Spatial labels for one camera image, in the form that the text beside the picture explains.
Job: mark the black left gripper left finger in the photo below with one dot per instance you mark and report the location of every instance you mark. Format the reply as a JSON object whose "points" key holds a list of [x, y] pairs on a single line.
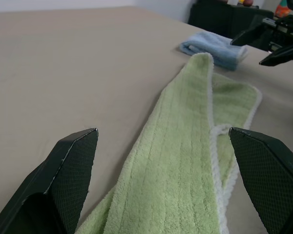
{"points": [[51, 185]]}

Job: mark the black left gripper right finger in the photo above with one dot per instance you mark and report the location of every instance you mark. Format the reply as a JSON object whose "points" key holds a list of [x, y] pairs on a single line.
{"points": [[271, 182]]}

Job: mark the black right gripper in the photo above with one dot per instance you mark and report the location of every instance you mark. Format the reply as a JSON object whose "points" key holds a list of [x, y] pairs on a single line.
{"points": [[286, 31]]}

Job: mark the green towel with white trim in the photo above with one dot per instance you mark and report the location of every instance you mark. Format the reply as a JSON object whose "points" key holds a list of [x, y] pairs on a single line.
{"points": [[166, 158]]}

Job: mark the folded light blue towel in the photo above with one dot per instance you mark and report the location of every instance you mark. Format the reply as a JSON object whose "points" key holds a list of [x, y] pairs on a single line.
{"points": [[210, 46]]}

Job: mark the orange and green object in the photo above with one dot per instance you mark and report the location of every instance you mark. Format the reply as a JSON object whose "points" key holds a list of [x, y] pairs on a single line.
{"points": [[282, 8]]}

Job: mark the small reddish ball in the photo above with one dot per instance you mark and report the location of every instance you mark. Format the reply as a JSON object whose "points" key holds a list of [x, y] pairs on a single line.
{"points": [[248, 2]]}

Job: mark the black cabinet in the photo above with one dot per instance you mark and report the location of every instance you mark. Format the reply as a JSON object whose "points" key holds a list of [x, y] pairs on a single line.
{"points": [[210, 17]]}

